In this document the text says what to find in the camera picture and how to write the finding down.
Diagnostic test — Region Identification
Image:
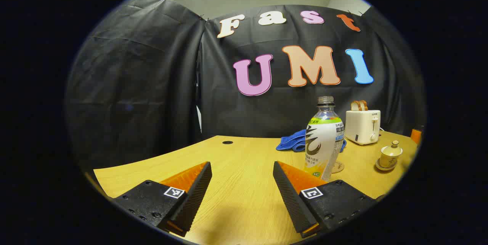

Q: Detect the black backdrop cloth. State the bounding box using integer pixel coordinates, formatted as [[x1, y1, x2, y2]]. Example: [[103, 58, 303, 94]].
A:
[[65, 0, 425, 169]]

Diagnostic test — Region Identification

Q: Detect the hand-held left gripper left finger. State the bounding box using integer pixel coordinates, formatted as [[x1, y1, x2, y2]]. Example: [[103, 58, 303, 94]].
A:
[[111, 161, 213, 237]]

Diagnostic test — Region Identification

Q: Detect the blue towel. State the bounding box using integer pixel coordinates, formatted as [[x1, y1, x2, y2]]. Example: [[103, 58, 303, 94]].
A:
[[276, 129, 347, 152]]

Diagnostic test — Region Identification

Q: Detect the clear water bottle white label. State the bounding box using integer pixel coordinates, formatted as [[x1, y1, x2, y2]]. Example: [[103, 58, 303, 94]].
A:
[[304, 96, 345, 182]]

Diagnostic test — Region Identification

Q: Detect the cream ceramic teacup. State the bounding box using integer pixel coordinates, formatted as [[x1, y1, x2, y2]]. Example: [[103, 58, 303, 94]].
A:
[[379, 151, 403, 168]]

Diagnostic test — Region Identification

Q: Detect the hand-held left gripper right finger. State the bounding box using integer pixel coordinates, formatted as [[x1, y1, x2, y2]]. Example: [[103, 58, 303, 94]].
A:
[[273, 160, 378, 238]]

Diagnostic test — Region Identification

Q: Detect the cream teacup lid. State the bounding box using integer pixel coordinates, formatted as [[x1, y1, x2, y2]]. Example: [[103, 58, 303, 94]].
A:
[[381, 141, 403, 158]]

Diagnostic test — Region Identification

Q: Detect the cream saucer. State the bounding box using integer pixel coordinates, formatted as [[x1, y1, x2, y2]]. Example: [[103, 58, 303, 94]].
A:
[[375, 158, 397, 171]]

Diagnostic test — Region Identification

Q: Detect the white toaster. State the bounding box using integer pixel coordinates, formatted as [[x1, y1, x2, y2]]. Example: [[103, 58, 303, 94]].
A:
[[345, 110, 381, 146]]

